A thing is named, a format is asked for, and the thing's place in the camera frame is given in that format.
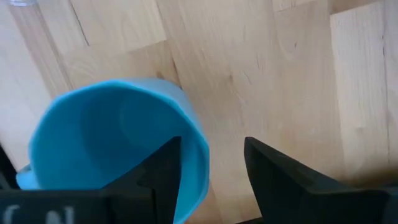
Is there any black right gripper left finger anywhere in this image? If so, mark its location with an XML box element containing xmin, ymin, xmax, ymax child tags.
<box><xmin>101</xmin><ymin>136</ymin><xmax>183</xmax><ymax>224</ymax></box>

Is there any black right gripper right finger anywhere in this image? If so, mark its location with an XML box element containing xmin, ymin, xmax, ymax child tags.
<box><xmin>244</xmin><ymin>136</ymin><xmax>389</xmax><ymax>224</ymax></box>

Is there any light blue mug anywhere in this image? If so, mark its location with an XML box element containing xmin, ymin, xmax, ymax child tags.
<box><xmin>15</xmin><ymin>77</ymin><xmax>211</xmax><ymax>224</ymax></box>

